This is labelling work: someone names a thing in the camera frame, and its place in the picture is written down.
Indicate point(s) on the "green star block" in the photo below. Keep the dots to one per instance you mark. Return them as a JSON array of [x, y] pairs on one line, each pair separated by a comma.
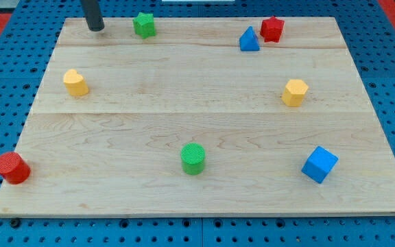
[[144, 25]]

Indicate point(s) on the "red star block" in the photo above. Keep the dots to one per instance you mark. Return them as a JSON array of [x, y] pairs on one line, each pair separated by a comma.
[[271, 29]]

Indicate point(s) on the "light wooden board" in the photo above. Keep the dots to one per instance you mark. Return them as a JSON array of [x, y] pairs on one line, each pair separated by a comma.
[[115, 152]]

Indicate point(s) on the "green cylinder block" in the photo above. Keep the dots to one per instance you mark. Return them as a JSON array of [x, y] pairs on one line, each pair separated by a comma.
[[193, 158]]

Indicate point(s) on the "blue triangle block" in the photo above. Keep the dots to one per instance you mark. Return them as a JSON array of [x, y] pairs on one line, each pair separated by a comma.
[[249, 41]]

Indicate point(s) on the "yellow hexagon block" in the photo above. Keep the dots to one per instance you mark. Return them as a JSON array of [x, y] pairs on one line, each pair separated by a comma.
[[294, 93]]

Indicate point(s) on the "yellow heart block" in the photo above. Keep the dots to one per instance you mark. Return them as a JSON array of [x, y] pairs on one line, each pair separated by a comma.
[[75, 83]]

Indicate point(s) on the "blue cube block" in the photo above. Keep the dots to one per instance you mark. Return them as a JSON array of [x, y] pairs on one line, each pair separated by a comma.
[[319, 164]]

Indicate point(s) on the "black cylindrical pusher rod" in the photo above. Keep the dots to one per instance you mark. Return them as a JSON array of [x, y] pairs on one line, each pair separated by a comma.
[[93, 15]]

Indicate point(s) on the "red cylinder block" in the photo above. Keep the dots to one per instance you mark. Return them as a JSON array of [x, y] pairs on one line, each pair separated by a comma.
[[13, 168]]

